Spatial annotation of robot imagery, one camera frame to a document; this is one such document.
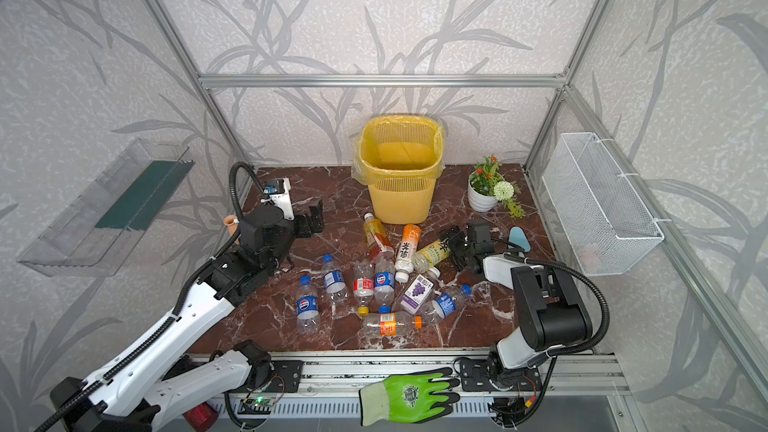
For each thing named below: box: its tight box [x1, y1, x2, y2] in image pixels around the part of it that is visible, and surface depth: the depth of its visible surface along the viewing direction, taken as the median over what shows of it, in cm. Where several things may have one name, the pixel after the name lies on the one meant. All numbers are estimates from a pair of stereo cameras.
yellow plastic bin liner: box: [351, 116, 446, 186], surface depth 98 cm
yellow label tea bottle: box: [411, 239, 451, 273], surface depth 89 cm
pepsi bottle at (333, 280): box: [322, 254, 349, 303], surface depth 88 cm
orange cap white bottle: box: [394, 224, 422, 283], surface depth 93 cm
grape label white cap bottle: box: [400, 266, 441, 315], surface depth 86 cm
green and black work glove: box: [359, 367, 461, 427], surface depth 71 cm
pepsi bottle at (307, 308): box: [296, 276, 320, 336], surface depth 82 cm
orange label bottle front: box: [362, 312, 423, 338], surface depth 81 cm
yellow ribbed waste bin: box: [351, 115, 445, 225], surface depth 98 cm
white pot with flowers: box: [468, 154, 526, 219], surface depth 99 cm
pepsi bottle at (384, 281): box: [374, 251, 396, 314], surface depth 87 cm
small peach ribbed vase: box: [223, 214, 239, 237], surface depth 92 cm
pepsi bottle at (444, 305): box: [420, 284, 473, 324], surface depth 83 cm
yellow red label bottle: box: [363, 212, 394, 258], surface depth 95 cm
